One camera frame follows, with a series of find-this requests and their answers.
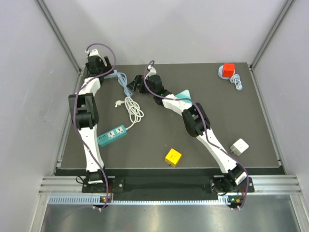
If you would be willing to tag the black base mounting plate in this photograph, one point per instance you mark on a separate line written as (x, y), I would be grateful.
(213, 184)

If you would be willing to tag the teal triangular power strip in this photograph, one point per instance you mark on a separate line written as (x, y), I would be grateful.
(184, 95)

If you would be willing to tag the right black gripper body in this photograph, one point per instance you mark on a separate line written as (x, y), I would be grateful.
(142, 88)

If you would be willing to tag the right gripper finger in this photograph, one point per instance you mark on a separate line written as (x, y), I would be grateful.
(134, 84)
(138, 79)

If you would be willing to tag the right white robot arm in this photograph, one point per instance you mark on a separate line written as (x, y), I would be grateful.
(196, 123)

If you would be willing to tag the light blue power strip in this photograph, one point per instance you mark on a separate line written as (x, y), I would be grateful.
(111, 75)

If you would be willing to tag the yellow cube adapter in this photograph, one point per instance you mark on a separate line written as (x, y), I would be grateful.
(173, 157)

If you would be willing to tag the slotted cable duct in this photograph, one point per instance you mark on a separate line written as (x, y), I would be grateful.
(100, 200)

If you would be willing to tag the teal rectangular power strip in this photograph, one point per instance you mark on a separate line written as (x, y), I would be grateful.
(111, 136)

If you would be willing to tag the red cube adapter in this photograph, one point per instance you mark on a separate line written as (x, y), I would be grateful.
(228, 70)

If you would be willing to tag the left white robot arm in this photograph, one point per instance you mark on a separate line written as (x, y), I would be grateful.
(85, 118)

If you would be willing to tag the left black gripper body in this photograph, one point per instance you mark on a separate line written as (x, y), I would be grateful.
(103, 69)

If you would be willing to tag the white cube adapter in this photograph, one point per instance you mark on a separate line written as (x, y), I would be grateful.
(239, 147)

